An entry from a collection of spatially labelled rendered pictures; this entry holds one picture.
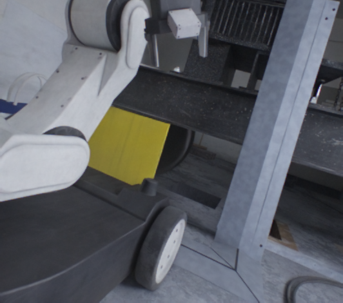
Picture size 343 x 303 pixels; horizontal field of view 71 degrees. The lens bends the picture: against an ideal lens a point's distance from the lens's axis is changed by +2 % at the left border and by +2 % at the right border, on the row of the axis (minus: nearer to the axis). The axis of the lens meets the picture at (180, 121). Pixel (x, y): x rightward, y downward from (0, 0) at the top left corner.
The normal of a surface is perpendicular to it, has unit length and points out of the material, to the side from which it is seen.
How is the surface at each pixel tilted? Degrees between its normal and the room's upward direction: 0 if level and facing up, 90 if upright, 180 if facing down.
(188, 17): 57
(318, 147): 90
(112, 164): 90
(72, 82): 66
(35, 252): 0
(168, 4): 107
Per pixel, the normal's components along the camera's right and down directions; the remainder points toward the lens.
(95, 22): -0.43, 0.36
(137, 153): -0.29, -0.10
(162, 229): -0.04, -0.70
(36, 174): 0.89, 0.27
